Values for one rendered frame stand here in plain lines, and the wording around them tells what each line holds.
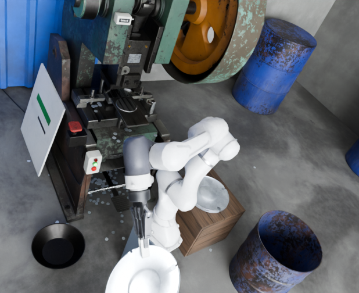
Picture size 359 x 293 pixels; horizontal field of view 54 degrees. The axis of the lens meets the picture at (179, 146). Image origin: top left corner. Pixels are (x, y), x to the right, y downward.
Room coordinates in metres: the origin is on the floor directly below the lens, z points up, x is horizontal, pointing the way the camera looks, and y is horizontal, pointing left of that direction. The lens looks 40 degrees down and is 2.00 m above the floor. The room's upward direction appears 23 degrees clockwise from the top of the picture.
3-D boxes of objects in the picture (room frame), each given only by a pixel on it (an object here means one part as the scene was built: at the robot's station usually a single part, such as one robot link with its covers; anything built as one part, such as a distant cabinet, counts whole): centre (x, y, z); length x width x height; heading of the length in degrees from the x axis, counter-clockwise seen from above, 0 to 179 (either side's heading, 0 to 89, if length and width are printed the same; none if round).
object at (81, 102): (1.60, 0.59, 0.76); 0.17 x 0.06 x 0.10; 135
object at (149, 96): (1.84, 0.35, 0.76); 0.17 x 0.06 x 0.10; 135
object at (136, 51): (1.69, 0.44, 1.04); 0.17 x 0.15 x 0.30; 45
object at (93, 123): (1.72, 0.47, 0.68); 0.45 x 0.30 x 0.06; 135
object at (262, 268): (1.45, -0.82, 0.24); 0.42 x 0.42 x 0.48
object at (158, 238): (1.15, -0.10, 0.52); 0.22 x 0.19 x 0.14; 56
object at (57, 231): (1.07, 0.42, 0.04); 0.30 x 0.30 x 0.07
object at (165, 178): (1.20, -0.03, 0.71); 0.18 x 0.11 x 0.25; 52
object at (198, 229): (1.65, -0.30, 0.18); 0.40 x 0.38 x 0.35; 48
